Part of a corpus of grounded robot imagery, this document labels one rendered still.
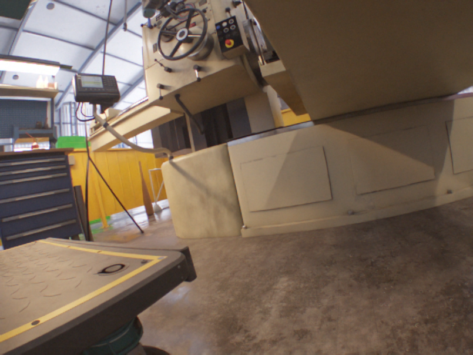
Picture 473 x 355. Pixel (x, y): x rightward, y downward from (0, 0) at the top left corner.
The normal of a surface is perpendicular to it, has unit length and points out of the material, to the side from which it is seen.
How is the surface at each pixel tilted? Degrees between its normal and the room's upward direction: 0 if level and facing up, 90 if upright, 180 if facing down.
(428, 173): 90
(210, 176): 90
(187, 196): 90
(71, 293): 0
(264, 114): 90
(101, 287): 0
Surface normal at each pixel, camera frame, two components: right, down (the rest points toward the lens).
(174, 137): -0.39, 0.11
